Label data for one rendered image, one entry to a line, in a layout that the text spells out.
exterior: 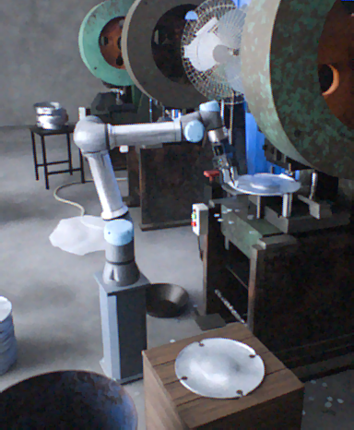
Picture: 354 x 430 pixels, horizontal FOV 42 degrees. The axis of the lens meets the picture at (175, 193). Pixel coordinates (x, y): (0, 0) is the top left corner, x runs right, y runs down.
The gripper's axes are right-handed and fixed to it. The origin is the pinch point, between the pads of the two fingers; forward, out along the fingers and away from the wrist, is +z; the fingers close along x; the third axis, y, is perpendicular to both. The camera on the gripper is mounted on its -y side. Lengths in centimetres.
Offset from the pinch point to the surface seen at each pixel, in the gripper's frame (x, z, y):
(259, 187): 9.0, 4.2, -2.4
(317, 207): 30.5, 15.9, 0.6
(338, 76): 52, -31, 19
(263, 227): 8.5, 18.8, 5.8
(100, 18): -169, -137, -224
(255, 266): 7.1, 28.0, 22.3
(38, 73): -451, -158, -456
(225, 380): 3, 47, 64
